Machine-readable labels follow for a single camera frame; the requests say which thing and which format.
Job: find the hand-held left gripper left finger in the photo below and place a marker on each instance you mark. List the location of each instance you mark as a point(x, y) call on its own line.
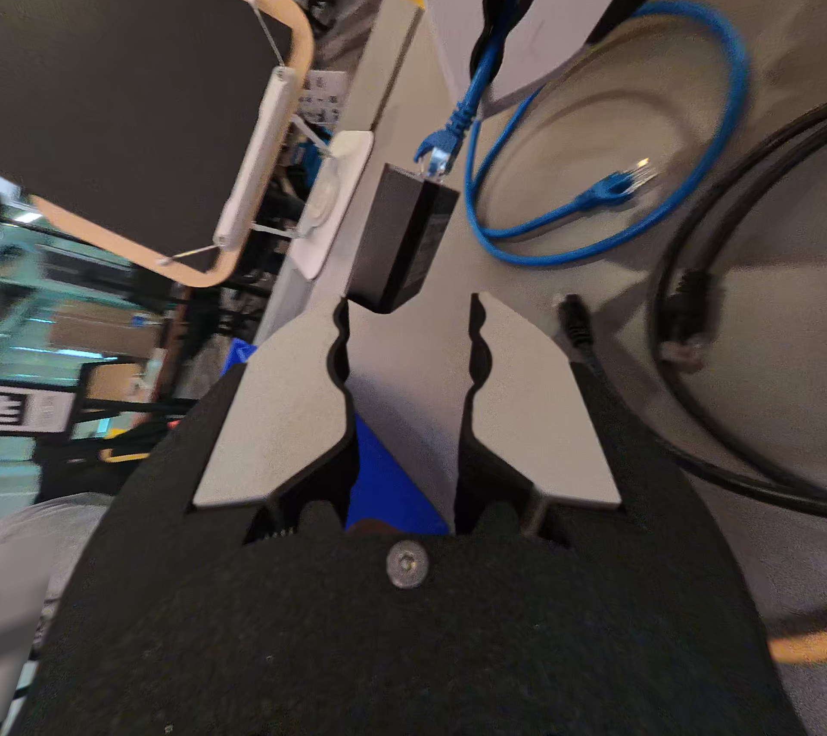
point(278, 419)

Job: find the blue plastic storage bin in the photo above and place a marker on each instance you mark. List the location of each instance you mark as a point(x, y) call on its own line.
point(387, 484)

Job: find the white printed paper sheet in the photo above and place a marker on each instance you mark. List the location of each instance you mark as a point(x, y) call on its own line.
point(323, 96)

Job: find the black ethernet adapter box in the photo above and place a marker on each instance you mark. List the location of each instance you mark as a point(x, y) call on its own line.
point(400, 232)

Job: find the black metal storage shelf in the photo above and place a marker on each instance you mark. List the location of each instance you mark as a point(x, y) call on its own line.
point(97, 374)

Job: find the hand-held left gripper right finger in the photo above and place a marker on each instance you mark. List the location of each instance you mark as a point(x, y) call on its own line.
point(536, 419)

